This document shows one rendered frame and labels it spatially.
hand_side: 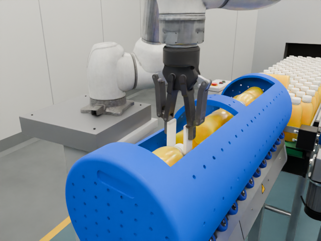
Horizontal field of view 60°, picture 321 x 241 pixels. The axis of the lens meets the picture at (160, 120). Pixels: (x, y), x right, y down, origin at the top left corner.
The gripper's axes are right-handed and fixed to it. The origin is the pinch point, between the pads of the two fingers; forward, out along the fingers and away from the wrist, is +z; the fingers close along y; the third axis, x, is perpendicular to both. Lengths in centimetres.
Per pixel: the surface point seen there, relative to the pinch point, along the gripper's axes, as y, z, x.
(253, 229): 6, 71, 63
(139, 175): 5.2, -2.9, -21.2
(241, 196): 10.5, 23.2, 18.5
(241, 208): 10.9, 27.3, 18.5
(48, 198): -160, 120, 59
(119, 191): 1.1, 1.6, -21.6
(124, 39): -308, 17, 336
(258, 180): 10.8, 27.4, 35.9
